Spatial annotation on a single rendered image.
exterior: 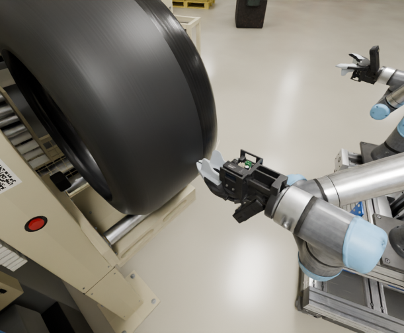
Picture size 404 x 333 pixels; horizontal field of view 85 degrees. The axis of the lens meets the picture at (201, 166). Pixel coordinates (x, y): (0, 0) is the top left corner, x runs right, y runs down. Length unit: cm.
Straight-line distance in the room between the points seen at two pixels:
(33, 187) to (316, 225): 55
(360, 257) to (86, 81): 47
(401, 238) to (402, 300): 65
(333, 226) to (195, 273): 129
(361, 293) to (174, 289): 104
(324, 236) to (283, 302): 126
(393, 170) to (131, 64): 53
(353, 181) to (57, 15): 60
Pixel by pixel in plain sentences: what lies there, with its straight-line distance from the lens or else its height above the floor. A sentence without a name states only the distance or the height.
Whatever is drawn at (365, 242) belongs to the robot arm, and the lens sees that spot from 39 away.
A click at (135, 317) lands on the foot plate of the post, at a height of 1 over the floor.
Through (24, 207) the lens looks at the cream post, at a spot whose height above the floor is 112.
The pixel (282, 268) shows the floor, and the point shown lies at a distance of 169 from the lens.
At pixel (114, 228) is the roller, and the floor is 92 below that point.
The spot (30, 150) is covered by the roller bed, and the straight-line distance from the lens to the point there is 104.
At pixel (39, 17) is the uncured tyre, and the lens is 46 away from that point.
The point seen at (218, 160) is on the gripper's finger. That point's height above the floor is 118.
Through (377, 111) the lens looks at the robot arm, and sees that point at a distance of 134.
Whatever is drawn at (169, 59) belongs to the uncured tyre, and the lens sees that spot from 45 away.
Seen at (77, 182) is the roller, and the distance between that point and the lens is 91.
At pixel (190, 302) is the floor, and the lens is 156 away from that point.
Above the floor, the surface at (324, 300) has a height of 23.
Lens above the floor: 153
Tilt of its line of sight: 47 degrees down
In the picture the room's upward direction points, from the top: straight up
